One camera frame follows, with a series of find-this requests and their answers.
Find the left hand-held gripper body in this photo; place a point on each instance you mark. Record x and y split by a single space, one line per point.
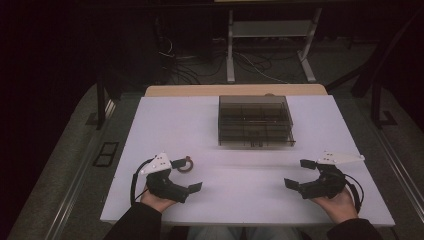
163 186

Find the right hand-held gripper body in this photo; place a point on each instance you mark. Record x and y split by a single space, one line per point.
328 185

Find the dark clear drawer box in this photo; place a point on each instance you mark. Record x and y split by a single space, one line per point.
255 116

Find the person's left hand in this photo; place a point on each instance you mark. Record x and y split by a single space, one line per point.
156 202

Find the person's right hand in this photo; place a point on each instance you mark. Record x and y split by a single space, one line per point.
340 206

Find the person's legs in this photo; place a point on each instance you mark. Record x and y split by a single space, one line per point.
243 233

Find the black metal stand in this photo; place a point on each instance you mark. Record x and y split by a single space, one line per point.
100 103
376 106

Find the wooden table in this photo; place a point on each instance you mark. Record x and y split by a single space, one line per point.
233 90

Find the white metal stand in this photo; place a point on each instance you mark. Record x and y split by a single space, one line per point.
271 28

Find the metal floor rail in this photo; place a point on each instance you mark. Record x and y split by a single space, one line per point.
71 193
400 166

